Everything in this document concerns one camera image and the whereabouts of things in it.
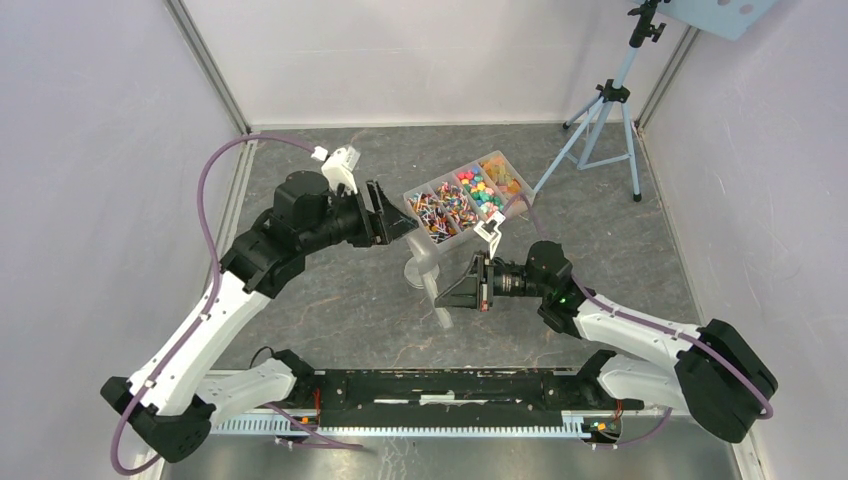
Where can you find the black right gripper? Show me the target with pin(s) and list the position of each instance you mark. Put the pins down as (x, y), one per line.
(469, 291)

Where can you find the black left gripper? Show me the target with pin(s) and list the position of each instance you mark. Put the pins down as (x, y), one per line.
(381, 227)

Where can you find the clear plastic scoop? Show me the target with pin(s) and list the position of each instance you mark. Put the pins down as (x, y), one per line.
(421, 246)

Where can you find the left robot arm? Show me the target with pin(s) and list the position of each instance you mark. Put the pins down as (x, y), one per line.
(169, 402)

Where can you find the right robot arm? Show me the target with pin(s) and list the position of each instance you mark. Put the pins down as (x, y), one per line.
(709, 372)

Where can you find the clear compartment candy tray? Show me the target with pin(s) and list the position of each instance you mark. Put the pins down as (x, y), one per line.
(449, 206)

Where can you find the light blue perforated board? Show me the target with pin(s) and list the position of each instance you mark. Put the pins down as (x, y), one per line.
(726, 19)

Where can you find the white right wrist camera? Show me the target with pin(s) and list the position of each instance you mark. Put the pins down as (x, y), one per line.
(490, 231)

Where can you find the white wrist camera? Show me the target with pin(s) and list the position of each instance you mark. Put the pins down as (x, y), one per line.
(490, 231)
(337, 167)

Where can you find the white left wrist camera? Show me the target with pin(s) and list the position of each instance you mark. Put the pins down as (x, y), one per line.
(337, 167)

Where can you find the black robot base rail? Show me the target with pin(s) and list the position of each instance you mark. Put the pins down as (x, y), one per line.
(443, 398)

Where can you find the light blue camera tripod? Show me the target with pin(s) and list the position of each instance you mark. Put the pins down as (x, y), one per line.
(587, 125)

